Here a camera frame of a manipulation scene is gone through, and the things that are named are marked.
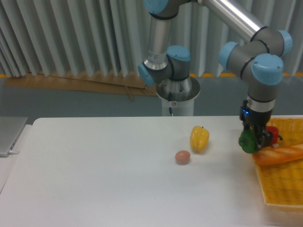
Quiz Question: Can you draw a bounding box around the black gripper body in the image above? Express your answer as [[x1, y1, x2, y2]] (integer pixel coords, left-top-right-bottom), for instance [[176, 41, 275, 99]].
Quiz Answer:
[[240, 100, 272, 128]]

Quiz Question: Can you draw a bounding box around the green bell pepper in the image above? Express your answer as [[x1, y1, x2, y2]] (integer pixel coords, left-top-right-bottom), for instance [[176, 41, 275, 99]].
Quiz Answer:
[[238, 129, 257, 154]]

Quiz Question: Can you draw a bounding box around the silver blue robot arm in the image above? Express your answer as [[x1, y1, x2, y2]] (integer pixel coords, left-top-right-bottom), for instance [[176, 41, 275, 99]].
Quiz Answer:
[[138, 0, 293, 154]]

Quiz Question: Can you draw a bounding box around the yellow woven basket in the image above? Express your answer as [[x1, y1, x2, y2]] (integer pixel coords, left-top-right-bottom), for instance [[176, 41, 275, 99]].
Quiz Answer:
[[255, 118, 303, 209]]

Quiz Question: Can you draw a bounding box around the red bell pepper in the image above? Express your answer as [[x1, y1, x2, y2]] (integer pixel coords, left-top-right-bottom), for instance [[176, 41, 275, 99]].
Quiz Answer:
[[266, 126, 284, 145]]

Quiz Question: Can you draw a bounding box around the orange baguette bread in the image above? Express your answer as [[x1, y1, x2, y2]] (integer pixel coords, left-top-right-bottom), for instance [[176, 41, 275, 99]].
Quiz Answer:
[[252, 143, 303, 165]]

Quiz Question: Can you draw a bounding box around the yellow bell pepper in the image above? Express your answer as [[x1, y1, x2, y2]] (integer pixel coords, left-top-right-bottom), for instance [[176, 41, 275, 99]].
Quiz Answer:
[[190, 126, 209, 153]]

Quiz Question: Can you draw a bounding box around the brown egg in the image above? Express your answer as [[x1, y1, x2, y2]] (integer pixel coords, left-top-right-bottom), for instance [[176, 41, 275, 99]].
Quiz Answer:
[[175, 150, 191, 165]]

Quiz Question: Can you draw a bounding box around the brown cardboard sheet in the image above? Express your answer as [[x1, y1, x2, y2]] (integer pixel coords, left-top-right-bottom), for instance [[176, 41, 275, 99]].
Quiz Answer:
[[5, 70, 156, 100]]

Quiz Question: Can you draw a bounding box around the silver laptop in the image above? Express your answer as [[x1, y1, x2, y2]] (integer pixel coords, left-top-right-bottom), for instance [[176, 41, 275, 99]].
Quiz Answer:
[[0, 116, 28, 157]]

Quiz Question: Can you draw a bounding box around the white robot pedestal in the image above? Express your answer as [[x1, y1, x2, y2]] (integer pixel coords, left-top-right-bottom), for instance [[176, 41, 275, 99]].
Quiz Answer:
[[158, 95, 197, 116]]

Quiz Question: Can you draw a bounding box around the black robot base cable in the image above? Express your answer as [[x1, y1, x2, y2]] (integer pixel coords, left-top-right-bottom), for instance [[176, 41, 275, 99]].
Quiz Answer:
[[168, 92, 175, 117]]

